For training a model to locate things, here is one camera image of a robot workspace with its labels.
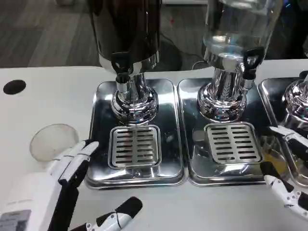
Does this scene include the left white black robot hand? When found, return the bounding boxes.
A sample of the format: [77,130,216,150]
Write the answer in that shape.
[0,139,143,231]

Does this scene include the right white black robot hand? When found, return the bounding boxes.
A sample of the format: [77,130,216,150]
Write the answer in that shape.
[261,125,308,221]

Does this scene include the clear ribbed glass cup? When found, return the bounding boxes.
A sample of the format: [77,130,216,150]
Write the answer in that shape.
[29,123,80,165]

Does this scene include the chrome drink dispenser base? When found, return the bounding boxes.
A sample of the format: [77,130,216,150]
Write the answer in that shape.
[282,71,308,132]

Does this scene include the slotted steel drip grid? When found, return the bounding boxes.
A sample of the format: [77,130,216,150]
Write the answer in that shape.
[204,122,264,165]
[107,125,161,168]

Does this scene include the steel drip tray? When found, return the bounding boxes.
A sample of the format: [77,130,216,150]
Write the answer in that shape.
[257,77,308,188]
[84,80,186,191]
[177,78,273,186]

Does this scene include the black round counter grommet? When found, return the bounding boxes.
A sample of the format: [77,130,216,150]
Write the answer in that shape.
[3,79,26,95]

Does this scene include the black tap lever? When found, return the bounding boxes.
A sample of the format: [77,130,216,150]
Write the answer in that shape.
[111,51,131,74]
[242,47,265,80]

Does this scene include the clear water drink dispenser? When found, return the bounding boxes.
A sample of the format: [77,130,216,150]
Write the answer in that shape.
[197,0,282,122]

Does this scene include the dark coffee drink dispenser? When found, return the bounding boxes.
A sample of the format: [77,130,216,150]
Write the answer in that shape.
[86,0,161,126]

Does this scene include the black floor cable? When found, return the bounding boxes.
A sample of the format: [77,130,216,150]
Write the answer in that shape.
[160,33,205,58]

